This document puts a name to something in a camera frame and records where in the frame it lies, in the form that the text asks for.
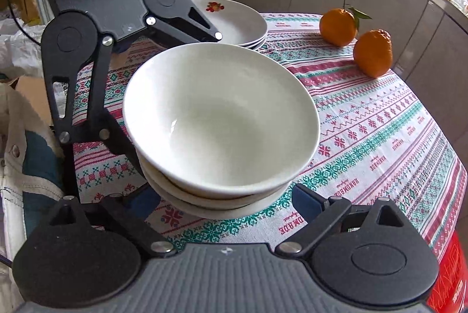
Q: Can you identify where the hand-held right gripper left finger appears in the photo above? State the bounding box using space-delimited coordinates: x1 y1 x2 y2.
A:
47 185 178 257

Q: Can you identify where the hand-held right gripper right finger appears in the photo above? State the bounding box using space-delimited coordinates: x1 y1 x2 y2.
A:
276 183 406 257

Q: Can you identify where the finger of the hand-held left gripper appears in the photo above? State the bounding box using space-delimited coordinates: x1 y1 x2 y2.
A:
144 0 224 49
42 37 145 198

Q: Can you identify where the white fruit print plate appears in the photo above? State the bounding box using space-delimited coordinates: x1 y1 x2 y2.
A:
234 37 267 51
219 29 268 48
188 0 269 43

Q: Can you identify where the white pink floral bowl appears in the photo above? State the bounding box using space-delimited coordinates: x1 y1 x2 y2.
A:
123 43 321 198
141 167 291 221
135 147 298 209

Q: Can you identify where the white and teal jacket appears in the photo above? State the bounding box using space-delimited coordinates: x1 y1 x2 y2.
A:
0 83 75 313

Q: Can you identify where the patterned red green tablecloth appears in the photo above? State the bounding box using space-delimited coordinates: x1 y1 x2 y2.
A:
71 13 468 262

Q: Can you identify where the white plastic bag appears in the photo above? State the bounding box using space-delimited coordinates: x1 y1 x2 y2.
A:
0 24 48 80

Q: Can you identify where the orange with leafy stem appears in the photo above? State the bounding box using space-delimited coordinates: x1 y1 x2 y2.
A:
319 0 373 48

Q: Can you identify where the bumpy orange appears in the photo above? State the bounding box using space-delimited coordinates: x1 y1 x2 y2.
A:
353 29 394 78

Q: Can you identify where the red plastic stool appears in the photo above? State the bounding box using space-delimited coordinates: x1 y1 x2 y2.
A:
426 231 468 313

